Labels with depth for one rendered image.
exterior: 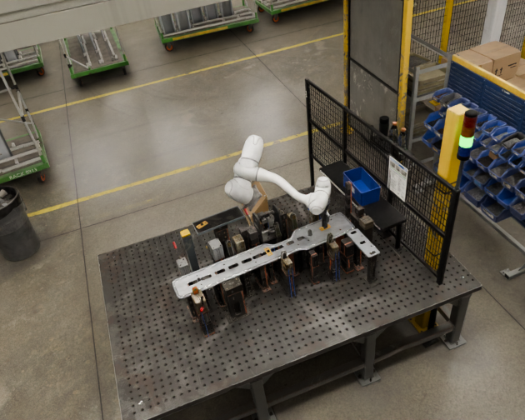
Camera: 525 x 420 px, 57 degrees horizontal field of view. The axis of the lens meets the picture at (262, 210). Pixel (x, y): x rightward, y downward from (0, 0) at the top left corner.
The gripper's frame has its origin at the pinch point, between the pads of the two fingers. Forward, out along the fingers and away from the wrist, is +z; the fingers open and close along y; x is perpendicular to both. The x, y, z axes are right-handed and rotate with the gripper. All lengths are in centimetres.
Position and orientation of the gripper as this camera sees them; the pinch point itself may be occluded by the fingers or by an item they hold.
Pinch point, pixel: (324, 223)
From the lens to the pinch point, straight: 359.0
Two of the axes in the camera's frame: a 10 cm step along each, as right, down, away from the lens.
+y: 4.2, 5.5, -7.2
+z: 1.1, 7.6, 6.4
